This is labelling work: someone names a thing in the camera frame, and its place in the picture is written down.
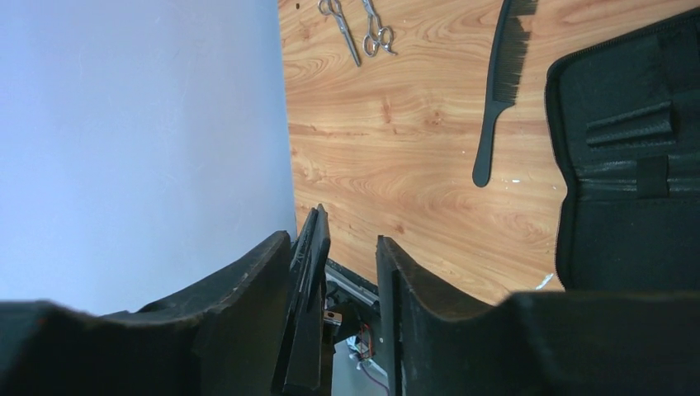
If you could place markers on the black zip tool case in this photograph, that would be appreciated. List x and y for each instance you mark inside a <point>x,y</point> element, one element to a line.
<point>623,116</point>

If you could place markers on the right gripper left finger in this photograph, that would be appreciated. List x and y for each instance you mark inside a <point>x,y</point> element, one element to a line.
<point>218,336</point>

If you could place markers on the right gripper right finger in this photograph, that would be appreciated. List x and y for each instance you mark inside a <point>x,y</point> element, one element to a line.
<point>442,341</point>

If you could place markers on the silver scissors right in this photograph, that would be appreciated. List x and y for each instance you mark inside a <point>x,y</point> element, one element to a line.
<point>378,36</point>

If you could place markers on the silver scissors left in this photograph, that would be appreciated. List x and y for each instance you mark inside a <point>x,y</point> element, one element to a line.
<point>333,8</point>

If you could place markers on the black handled tail comb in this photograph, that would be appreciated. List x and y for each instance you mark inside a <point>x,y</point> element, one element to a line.
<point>507,56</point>

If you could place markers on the black straight comb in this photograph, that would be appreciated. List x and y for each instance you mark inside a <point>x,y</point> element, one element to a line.
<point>299,363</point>

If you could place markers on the silver scissors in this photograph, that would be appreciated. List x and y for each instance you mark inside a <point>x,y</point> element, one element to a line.
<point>378,36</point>
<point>333,8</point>

